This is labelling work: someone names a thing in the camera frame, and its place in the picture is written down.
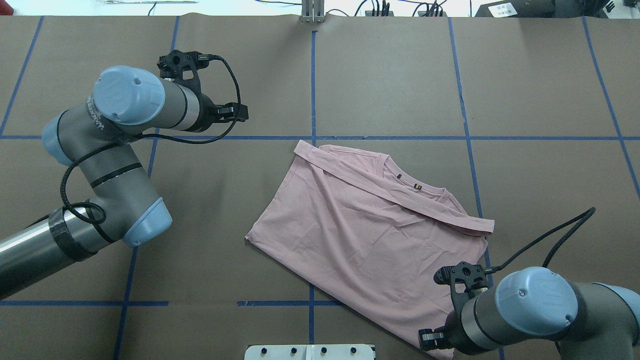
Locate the aluminium frame post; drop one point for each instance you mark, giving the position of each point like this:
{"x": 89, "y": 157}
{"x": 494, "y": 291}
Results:
{"x": 313, "y": 11}

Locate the black rectangular box device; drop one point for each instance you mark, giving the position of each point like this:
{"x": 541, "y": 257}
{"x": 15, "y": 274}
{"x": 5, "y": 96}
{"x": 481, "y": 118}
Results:
{"x": 552, "y": 9}

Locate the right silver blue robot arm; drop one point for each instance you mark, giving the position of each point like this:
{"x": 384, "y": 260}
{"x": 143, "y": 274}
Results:
{"x": 587, "y": 321}

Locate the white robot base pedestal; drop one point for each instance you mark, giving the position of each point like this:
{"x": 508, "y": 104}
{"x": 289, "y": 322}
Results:
{"x": 355, "y": 351}

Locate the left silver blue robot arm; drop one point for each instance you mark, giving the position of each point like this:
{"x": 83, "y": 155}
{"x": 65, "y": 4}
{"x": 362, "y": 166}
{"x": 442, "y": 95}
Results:
{"x": 105, "y": 191}

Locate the pink Snoopy t-shirt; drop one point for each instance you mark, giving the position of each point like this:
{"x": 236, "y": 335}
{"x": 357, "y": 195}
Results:
{"x": 353, "y": 224}

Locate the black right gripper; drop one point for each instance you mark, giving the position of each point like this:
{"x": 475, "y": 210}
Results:
{"x": 454, "y": 334}

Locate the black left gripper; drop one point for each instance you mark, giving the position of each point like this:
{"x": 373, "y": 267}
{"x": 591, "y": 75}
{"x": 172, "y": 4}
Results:
{"x": 208, "y": 113}

